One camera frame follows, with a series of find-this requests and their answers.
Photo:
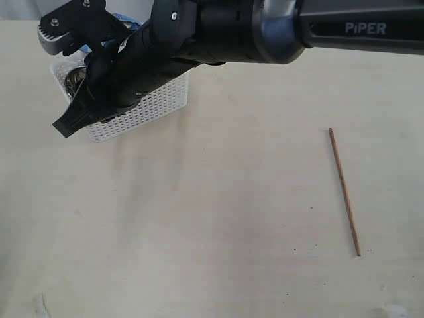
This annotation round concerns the brown wooden chopstick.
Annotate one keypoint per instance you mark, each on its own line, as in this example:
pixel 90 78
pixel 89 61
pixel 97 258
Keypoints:
pixel 345 192

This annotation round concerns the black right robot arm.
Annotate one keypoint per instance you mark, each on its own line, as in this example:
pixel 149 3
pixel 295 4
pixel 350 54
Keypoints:
pixel 272 32

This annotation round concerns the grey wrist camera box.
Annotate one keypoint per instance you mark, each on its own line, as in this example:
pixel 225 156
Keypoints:
pixel 79 23

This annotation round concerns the stainless steel cup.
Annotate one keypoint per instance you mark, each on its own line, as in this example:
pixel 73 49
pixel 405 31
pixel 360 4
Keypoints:
pixel 73 80

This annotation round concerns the white plastic woven basket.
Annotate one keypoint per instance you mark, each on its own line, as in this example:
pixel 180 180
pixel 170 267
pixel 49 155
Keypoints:
pixel 165 100

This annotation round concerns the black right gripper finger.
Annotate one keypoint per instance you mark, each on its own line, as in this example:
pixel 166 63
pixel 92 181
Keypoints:
pixel 84 110

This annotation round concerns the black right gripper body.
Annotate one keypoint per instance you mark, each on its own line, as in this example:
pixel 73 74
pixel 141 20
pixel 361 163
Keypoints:
pixel 141 67

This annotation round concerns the blue Lays chip bag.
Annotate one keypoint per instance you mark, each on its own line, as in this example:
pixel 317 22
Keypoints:
pixel 129 22

